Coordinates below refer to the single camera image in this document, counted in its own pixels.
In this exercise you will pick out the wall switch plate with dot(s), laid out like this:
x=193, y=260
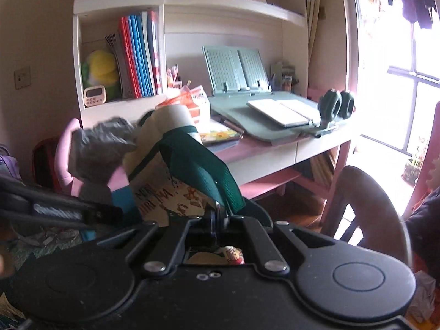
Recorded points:
x=22, y=77

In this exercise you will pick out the pink and white desk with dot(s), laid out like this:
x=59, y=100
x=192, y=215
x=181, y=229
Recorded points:
x=261, y=165

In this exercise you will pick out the white kitchen timer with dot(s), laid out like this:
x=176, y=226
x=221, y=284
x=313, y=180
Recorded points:
x=94, y=98

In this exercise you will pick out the colourful picture book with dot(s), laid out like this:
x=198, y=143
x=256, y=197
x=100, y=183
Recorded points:
x=220, y=134

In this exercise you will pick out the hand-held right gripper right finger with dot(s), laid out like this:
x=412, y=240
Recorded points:
x=254, y=237

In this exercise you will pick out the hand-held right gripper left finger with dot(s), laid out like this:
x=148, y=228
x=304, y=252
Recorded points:
x=192, y=233

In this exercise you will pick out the green book stand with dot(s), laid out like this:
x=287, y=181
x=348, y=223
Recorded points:
x=223, y=65

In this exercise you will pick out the green tilting desk board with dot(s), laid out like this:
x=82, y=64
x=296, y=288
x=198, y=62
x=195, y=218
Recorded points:
x=240, y=117

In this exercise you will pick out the dark cloth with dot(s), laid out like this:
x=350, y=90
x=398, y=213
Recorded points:
x=426, y=223

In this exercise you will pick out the grey cloth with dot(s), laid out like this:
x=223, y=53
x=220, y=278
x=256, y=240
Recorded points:
x=99, y=147

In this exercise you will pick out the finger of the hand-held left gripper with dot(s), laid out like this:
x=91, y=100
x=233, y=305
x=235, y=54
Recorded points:
x=68, y=211

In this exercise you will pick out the purple bag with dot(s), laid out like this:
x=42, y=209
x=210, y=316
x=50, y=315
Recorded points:
x=8, y=163

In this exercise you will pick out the small potted plant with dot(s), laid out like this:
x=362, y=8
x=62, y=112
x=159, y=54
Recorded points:
x=416, y=165

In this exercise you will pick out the row of upright books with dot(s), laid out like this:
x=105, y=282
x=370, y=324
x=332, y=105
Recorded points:
x=137, y=58

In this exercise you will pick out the white crumpled paper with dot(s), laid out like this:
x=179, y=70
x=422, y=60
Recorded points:
x=424, y=294

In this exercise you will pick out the pencil holder with pens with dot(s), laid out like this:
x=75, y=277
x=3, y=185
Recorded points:
x=173, y=82

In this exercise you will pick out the dark window frame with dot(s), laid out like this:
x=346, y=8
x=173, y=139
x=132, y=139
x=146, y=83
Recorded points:
x=412, y=75

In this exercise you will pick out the brown wooden chair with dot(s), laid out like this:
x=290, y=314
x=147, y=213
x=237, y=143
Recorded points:
x=364, y=185

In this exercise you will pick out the open white book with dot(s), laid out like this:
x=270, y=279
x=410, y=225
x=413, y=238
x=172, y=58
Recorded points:
x=278, y=111

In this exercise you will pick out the yellow plush toy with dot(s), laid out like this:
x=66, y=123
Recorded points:
x=101, y=63

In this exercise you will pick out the white bookshelf hutch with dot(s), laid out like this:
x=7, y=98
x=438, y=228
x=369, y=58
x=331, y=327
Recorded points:
x=206, y=1

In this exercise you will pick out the pink plastic chair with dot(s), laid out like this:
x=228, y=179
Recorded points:
x=63, y=151

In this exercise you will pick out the orange white snack bag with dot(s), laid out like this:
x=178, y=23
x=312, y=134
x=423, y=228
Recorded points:
x=199, y=106

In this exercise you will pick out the small desk organizer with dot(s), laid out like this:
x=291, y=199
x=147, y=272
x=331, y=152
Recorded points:
x=283, y=77

